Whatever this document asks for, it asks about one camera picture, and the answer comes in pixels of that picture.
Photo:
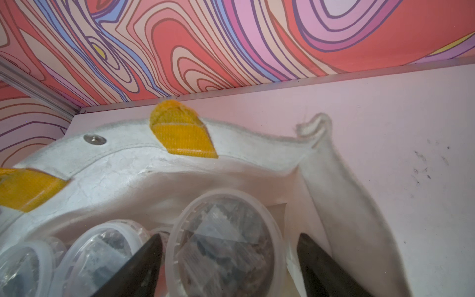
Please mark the seed jar removed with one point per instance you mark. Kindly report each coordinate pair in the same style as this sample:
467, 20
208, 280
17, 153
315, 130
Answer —
225, 244
96, 256

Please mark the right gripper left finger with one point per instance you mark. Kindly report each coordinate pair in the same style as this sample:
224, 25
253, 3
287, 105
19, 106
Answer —
139, 276

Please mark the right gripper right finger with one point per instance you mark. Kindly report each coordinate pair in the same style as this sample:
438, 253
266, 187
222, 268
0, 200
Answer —
322, 275

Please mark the seed jar purple label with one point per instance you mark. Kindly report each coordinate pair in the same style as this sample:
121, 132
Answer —
28, 268

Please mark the white canvas bag yellow handles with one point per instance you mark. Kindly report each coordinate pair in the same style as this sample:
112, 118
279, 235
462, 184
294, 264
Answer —
149, 171

